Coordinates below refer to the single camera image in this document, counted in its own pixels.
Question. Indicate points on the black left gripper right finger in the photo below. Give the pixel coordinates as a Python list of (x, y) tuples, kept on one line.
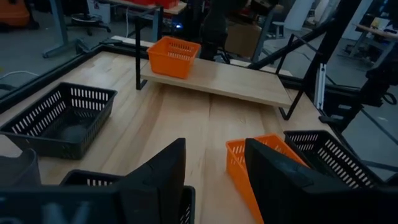
[(286, 193)]

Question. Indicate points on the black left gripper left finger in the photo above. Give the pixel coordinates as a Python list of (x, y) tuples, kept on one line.
[(158, 186)]

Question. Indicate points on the orange perforated plastic basket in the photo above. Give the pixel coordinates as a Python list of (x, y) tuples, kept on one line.
[(237, 168), (174, 62)]

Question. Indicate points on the black perforated plastic basket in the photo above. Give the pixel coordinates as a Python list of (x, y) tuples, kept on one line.
[(93, 179), (342, 165), (62, 133)]

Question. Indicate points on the grey translucent plastic bin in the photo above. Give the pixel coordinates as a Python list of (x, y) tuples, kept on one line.
[(18, 171)]

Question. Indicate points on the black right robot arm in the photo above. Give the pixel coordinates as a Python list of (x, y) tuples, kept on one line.
[(214, 28)]

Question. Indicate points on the brown cardboard box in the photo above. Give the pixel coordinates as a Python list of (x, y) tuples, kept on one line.
[(242, 40)]

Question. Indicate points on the red storage bins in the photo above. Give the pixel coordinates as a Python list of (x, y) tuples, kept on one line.
[(164, 3)]

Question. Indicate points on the grey metal desk leg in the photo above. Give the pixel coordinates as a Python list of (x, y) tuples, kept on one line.
[(60, 25)]

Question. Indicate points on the large orange object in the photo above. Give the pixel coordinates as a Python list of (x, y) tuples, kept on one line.
[(12, 14)]

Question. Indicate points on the silver aluminium bracket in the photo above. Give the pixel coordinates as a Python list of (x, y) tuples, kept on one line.
[(320, 87)]

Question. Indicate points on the wooden shelf with black frame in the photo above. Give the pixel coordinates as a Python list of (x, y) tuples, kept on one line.
[(224, 81)]

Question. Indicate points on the black aluminium rig frame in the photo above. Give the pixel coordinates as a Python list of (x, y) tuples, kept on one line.
[(49, 77)]

